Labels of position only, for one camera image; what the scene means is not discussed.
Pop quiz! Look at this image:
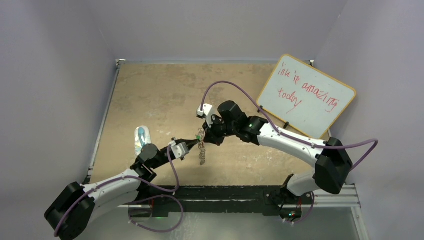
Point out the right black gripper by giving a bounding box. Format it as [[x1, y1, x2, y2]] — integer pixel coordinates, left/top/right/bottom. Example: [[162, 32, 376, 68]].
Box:
[[204, 114, 239, 147]]

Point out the silver disc with keyrings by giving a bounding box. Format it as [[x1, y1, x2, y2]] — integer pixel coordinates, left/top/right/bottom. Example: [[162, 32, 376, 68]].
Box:
[[197, 128, 206, 166]]

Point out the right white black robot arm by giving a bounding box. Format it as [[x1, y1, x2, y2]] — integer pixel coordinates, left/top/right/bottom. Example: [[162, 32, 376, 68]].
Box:
[[196, 100, 353, 204]]

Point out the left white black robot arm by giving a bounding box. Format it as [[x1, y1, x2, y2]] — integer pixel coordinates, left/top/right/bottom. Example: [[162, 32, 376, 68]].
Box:
[[44, 138, 201, 240]]

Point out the whiteboard with red writing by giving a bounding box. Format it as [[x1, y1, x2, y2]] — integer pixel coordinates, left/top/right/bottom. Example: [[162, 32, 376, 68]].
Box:
[[256, 54, 357, 139]]

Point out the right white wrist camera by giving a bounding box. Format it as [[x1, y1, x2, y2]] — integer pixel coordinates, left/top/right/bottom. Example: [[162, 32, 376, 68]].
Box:
[[196, 103, 215, 128]]

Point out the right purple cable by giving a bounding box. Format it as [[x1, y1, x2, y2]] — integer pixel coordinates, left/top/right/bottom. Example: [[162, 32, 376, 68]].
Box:
[[199, 80, 380, 224]]

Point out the purple cable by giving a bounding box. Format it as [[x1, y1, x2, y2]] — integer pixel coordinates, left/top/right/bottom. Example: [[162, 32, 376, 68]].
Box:
[[199, 80, 380, 224], [53, 145, 185, 239]]

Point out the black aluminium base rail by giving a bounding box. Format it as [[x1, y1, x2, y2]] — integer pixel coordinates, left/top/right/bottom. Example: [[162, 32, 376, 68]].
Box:
[[126, 185, 313, 219]]

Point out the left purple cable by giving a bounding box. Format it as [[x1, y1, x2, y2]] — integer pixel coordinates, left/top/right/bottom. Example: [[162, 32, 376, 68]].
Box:
[[53, 145, 185, 239]]

